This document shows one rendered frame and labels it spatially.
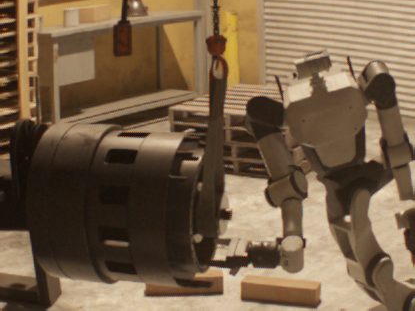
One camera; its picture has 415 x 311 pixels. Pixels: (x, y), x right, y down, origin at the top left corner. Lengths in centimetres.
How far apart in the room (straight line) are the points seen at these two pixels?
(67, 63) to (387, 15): 323
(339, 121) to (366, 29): 561
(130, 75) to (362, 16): 260
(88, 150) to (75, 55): 479
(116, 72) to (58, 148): 597
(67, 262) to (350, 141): 102
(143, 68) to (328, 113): 634
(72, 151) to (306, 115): 76
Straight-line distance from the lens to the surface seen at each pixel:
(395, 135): 277
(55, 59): 710
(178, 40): 923
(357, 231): 285
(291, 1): 872
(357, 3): 825
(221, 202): 262
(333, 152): 269
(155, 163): 251
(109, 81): 853
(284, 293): 398
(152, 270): 256
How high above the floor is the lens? 169
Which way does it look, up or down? 14 degrees down
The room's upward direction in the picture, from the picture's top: 1 degrees counter-clockwise
